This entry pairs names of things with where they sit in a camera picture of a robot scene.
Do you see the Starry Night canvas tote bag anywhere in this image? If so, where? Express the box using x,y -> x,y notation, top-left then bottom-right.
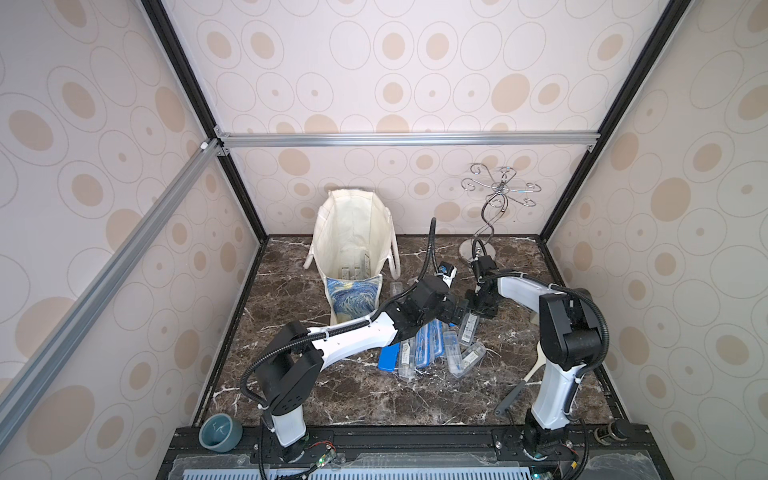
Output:
304,189 -> 401,325

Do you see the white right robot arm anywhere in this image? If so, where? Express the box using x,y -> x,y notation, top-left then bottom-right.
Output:
469,255 -> 610,433

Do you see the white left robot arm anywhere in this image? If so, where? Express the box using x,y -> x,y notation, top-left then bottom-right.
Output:
240,276 -> 468,448

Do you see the clear case blue compass front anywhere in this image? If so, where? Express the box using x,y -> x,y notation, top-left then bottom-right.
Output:
414,325 -> 432,369

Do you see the clear case blue compass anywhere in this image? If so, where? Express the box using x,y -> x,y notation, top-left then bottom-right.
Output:
414,325 -> 432,369
428,320 -> 445,360

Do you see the clear case blue compass rear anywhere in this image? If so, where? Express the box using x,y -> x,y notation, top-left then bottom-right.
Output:
428,320 -> 445,360

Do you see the clear case with barcode label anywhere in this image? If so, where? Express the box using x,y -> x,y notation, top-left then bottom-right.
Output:
458,311 -> 480,347

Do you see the chrome jewelry stand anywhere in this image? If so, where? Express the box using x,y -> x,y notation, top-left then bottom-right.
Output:
459,162 -> 542,263

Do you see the grey green bowl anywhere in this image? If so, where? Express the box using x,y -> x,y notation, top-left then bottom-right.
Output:
198,413 -> 243,453

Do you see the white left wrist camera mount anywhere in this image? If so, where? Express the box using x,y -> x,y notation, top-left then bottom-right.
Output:
436,262 -> 457,287

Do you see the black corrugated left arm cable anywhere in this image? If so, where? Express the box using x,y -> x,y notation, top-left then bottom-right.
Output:
239,217 -> 438,409

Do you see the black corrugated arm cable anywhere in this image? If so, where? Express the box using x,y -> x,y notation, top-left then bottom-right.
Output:
470,236 -> 611,379
239,217 -> 438,409

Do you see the white spatula black handle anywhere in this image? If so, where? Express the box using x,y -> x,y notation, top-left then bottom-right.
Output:
494,343 -> 546,417

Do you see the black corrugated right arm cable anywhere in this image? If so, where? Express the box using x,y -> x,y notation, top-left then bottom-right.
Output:
470,236 -> 611,379

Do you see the aluminium frame rail back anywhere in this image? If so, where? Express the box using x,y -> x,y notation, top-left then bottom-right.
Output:
220,130 -> 600,149

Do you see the aluminium frame rail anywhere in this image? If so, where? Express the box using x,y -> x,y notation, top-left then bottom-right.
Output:
1,138 -> 223,449
220,130 -> 600,149

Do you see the black corner frame post right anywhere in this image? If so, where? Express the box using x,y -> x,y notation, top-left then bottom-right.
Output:
539,0 -> 694,243

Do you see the black corner frame post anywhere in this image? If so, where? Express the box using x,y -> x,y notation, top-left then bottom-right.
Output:
140,0 -> 269,243
539,0 -> 694,243

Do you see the black corner frame post left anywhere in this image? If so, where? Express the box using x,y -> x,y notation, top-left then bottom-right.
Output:
140,0 -> 269,243

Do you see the aluminium frame rail left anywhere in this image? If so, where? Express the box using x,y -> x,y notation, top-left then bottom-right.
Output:
1,138 -> 223,449

